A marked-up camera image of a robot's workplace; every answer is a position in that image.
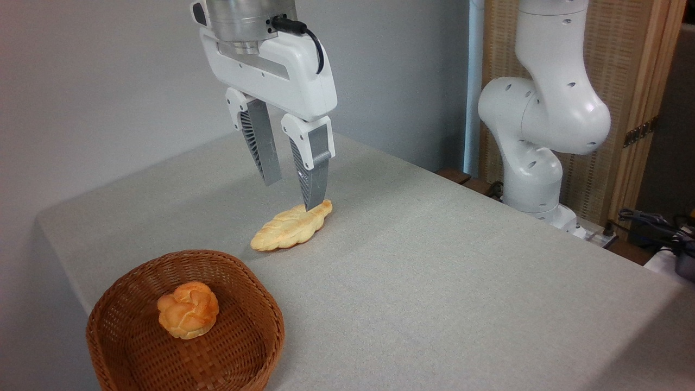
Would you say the wooden woven folding screen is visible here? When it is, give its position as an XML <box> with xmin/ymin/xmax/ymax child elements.
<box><xmin>479</xmin><ymin>0</ymin><xmax>688</xmax><ymax>228</ymax></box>

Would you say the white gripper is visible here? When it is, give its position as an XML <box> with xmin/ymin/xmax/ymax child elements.
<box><xmin>199</xmin><ymin>27</ymin><xmax>338</xmax><ymax>212</ymax></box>

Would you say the dark grey device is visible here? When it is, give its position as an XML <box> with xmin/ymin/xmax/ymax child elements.
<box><xmin>675</xmin><ymin>242</ymin><xmax>695</xmax><ymax>283</ymax></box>

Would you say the black cable bundle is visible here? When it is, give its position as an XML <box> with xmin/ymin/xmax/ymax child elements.
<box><xmin>617</xmin><ymin>208</ymin><xmax>695</xmax><ymax>256</ymax></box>

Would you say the white vertical pole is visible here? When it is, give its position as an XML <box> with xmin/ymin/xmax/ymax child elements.
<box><xmin>463</xmin><ymin>0</ymin><xmax>485</xmax><ymax>177</ymax></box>

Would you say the metal screen hinge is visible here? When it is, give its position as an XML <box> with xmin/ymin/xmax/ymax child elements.
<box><xmin>623</xmin><ymin>116</ymin><xmax>660</xmax><ymax>148</ymax></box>

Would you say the round knotted bread roll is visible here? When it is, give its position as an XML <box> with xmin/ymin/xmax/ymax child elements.
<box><xmin>157</xmin><ymin>281</ymin><xmax>220</xmax><ymax>340</ymax></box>

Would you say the brown wicker basket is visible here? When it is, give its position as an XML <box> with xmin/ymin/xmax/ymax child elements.
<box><xmin>86</xmin><ymin>249</ymin><xmax>286</xmax><ymax>391</ymax></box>

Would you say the long braided bread loaf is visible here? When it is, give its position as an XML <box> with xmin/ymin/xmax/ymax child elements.
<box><xmin>250</xmin><ymin>199</ymin><xmax>333</xmax><ymax>253</ymax></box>

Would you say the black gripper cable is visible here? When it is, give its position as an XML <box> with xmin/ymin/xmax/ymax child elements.
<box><xmin>270</xmin><ymin>15</ymin><xmax>325</xmax><ymax>75</ymax></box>

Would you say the grey tablecloth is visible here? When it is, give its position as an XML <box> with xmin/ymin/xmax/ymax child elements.
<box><xmin>35</xmin><ymin>130</ymin><xmax>695</xmax><ymax>391</ymax></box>

